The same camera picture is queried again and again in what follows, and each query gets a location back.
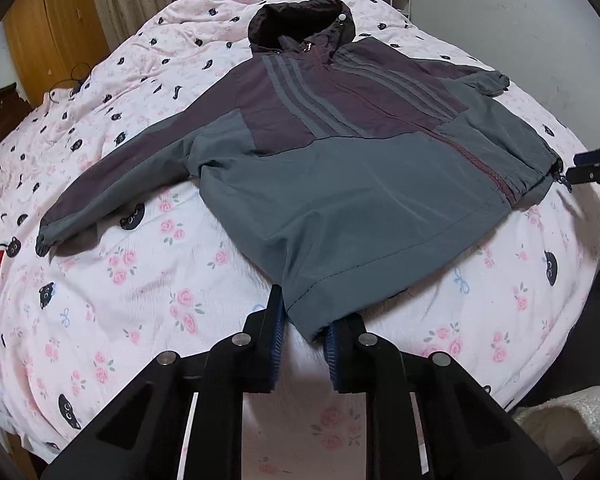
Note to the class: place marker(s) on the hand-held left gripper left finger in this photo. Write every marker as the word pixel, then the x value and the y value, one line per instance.
pixel 278 345

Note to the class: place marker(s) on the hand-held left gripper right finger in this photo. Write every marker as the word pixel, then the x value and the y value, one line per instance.
pixel 332 355

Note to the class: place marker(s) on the grey purple hooded jacket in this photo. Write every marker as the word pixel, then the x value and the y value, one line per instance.
pixel 355 185

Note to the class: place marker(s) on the pink cat print blanket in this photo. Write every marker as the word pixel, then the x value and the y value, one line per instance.
pixel 155 285

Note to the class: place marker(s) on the white plastic bag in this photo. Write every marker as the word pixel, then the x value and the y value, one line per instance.
pixel 555 415

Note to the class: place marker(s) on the dark wooden headboard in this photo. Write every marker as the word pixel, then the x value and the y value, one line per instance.
pixel 0 115

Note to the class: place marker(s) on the orange wooden wardrobe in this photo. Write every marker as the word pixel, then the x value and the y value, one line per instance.
pixel 55 25

